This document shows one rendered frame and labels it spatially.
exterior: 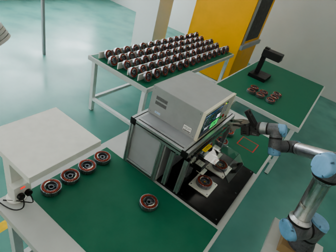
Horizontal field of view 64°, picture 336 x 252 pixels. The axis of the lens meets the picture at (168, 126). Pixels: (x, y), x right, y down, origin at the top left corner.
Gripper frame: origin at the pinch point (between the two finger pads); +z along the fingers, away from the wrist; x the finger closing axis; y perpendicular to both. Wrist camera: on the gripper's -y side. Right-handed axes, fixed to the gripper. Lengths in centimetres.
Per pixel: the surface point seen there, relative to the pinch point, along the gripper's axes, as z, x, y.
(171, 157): 20.1, -41.1, 10.6
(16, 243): 88, -114, 46
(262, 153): -3, 56, 50
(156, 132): 28, -42, -5
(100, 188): 54, -72, 23
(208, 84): 17.9, 8.1, -22.6
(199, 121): 6.0, -28.7, -10.0
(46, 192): 67, -98, 14
